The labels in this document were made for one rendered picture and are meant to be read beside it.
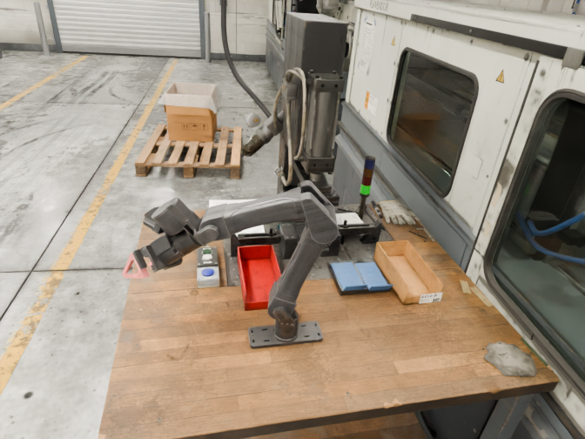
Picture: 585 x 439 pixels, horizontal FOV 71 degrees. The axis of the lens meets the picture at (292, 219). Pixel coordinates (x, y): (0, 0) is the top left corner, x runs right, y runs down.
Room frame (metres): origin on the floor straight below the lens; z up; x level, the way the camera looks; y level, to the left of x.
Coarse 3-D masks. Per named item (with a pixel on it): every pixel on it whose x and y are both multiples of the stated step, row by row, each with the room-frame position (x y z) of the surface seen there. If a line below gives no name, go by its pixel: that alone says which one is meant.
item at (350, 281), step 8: (336, 264) 1.14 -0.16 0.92; (344, 264) 1.14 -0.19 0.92; (352, 264) 1.15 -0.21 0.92; (336, 272) 1.10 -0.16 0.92; (352, 272) 1.10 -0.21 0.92; (344, 280) 1.05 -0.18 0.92; (352, 280) 1.06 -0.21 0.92; (360, 280) 1.06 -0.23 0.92; (344, 288) 1.01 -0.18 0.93; (352, 288) 1.01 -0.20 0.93; (360, 288) 1.02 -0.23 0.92
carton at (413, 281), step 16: (400, 240) 1.25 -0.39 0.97; (384, 256) 1.16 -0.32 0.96; (400, 256) 1.25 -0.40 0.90; (416, 256) 1.18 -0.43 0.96; (384, 272) 1.14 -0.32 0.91; (400, 272) 1.15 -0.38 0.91; (416, 272) 1.15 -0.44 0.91; (432, 272) 1.08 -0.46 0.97; (400, 288) 1.02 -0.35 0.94; (416, 288) 1.07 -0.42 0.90; (432, 288) 1.05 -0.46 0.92
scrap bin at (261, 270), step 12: (240, 252) 1.15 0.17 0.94; (252, 252) 1.16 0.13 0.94; (264, 252) 1.17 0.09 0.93; (240, 264) 1.05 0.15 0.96; (252, 264) 1.13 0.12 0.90; (264, 264) 1.14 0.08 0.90; (276, 264) 1.07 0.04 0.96; (240, 276) 1.03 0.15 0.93; (252, 276) 1.06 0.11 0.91; (264, 276) 1.07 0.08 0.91; (276, 276) 1.06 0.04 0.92; (252, 288) 1.00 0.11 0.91; (264, 288) 1.01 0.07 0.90; (252, 300) 0.95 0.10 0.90; (264, 300) 0.96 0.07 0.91
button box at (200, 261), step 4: (200, 248) 1.16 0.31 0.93; (204, 248) 1.16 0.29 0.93; (208, 248) 1.17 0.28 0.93; (212, 248) 1.17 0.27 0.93; (216, 248) 1.17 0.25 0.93; (200, 252) 1.14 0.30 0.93; (212, 252) 1.15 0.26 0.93; (216, 252) 1.15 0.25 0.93; (200, 256) 1.12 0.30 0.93; (212, 256) 1.12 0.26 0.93; (216, 256) 1.12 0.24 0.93; (200, 260) 1.09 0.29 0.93; (204, 260) 1.09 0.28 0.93; (208, 260) 1.09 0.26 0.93; (212, 260) 1.10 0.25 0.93; (216, 260) 1.10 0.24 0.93; (200, 264) 1.07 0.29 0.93; (204, 264) 1.08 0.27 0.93; (208, 264) 1.08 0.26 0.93; (212, 264) 1.08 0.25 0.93; (216, 264) 1.08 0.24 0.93
